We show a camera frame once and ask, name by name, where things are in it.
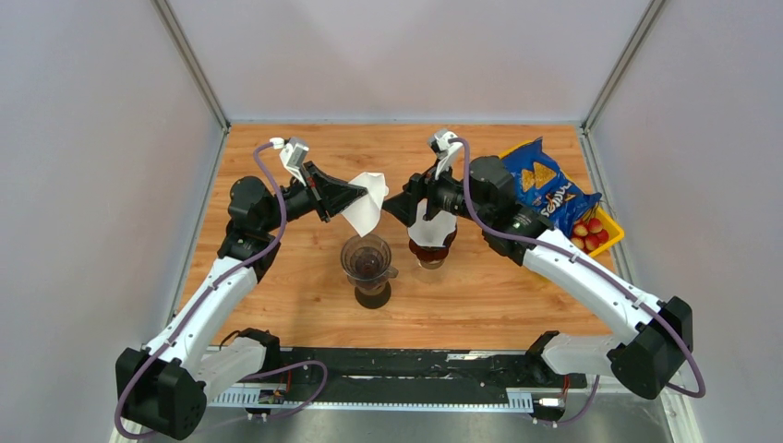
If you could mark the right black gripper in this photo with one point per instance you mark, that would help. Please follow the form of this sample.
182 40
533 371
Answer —
403 207

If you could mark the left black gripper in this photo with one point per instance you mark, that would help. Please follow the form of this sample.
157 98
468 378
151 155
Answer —
335 195

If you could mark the amber coffee dripper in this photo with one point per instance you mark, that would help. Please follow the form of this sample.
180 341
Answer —
432 251

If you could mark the grey smoky coffee dripper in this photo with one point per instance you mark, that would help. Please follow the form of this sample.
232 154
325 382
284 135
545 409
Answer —
367 263

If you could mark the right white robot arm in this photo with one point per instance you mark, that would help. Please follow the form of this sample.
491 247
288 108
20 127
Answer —
650 346

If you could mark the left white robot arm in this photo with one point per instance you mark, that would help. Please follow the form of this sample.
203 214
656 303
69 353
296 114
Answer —
167 384

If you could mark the clear glass server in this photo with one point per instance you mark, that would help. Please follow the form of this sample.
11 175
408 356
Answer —
431 262

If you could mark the brown glass carafe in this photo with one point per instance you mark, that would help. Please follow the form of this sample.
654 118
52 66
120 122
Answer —
374 298

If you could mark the blue chips bag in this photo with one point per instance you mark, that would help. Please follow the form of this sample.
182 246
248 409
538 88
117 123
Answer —
542 185

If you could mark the red strawberries cluster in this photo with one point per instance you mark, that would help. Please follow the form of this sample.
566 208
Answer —
589 234

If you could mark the yellow plastic tray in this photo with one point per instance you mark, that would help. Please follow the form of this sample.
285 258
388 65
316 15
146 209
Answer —
616 233

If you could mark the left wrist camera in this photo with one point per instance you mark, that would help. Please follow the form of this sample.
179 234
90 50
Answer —
292 154

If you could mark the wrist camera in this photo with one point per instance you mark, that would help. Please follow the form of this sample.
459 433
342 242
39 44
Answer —
292 154
446 150

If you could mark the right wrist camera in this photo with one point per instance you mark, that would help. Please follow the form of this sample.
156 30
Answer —
446 150

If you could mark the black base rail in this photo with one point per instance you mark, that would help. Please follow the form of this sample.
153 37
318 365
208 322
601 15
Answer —
404 379

